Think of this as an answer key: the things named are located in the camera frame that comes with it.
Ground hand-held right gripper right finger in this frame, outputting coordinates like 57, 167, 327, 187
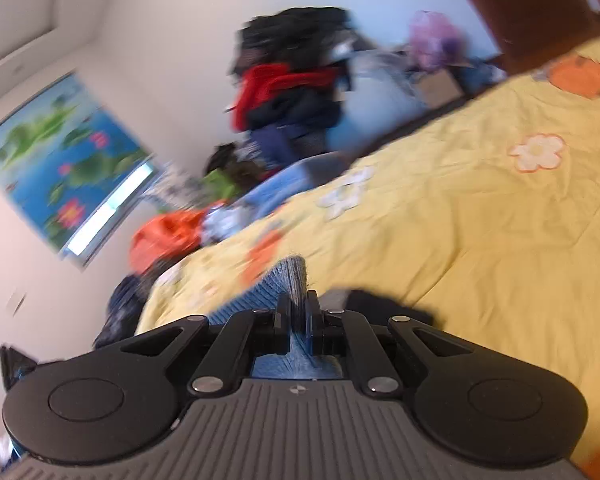
305, 290, 481, 398

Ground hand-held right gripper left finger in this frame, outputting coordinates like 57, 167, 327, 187
115, 292, 293, 398

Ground grey sweater with navy sleeves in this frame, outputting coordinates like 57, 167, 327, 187
207, 255, 436, 381

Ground dark patterned clothes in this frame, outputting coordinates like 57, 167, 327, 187
95, 275, 156, 348

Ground pile of dark and red clothes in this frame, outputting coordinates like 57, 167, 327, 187
227, 7, 356, 161

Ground white crumpled cloth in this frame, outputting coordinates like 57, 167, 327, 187
200, 207, 251, 246

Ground light blue knitted cloth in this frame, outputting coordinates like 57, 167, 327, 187
235, 152, 351, 216

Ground orange plastic bag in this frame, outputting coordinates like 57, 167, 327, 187
129, 205, 226, 276

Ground yellow floral quilt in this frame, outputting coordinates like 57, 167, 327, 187
135, 35, 600, 480

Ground dark brown cloth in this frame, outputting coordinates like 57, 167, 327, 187
205, 144, 241, 176

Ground window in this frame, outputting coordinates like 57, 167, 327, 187
62, 157, 156, 266

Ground clear plastic bag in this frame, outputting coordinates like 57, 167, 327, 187
342, 50, 431, 126

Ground lotus print window blind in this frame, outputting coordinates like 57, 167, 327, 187
0, 72, 153, 253

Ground pink plastic bag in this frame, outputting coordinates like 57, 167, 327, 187
410, 10, 468, 73

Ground brown wooden door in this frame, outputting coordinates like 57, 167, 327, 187
440, 0, 600, 76

